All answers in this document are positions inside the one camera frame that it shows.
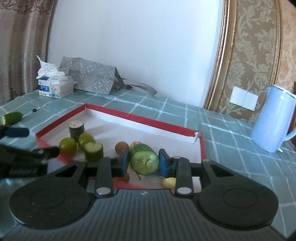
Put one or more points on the eggplant piece with white flesh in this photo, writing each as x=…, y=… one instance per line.
x=76, y=128

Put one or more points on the green checked tablecloth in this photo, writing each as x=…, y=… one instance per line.
x=226, y=139

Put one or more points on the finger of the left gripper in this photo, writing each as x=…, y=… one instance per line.
x=10, y=132
x=13, y=156

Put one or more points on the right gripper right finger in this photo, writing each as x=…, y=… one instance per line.
x=226, y=197

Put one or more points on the lone cucumber piece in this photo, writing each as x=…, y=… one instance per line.
x=11, y=118

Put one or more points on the red shallow cardboard box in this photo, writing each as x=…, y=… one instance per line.
x=110, y=127

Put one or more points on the grey patterned paper bag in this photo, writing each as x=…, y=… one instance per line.
x=96, y=77

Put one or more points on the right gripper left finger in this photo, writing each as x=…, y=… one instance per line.
x=63, y=196

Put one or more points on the brown longan fruit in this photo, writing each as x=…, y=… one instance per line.
x=120, y=146

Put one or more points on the tissue pack with cat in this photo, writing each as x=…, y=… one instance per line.
x=54, y=82

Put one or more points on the beige floral curtain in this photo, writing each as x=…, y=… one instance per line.
x=24, y=35

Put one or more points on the white wall switch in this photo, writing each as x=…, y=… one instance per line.
x=243, y=98

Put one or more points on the gold framed headboard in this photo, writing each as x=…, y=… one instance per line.
x=256, y=49

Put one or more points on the large cucumber chunk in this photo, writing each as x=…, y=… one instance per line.
x=143, y=159

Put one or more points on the light blue electric kettle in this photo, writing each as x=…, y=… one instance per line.
x=271, y=127

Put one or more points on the small orange fruit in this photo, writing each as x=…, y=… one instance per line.
x=126, y=178

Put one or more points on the small cucumber chunk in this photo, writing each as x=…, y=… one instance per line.
x=93, y=152

